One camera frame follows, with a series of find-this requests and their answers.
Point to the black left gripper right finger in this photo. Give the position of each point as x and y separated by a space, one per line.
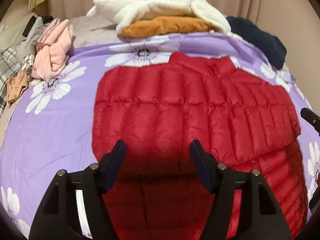
242 199

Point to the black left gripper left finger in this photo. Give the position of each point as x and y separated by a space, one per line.
58 215

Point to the red puffer down jacket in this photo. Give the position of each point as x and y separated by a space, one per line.
158 110

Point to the navy blue fleece garment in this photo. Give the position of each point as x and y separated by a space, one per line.
269 44

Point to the purple floral bed cover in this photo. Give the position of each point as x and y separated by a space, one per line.
51 127

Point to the small tan cloth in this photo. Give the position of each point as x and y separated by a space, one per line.
16 85

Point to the grey plaid cloth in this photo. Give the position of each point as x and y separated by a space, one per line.
18 57

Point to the pink folded garment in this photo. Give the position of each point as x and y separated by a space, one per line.
51 50

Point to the orange folded garment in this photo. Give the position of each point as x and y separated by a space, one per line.
167 25

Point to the white fleece blanket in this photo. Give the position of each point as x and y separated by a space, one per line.
123 13

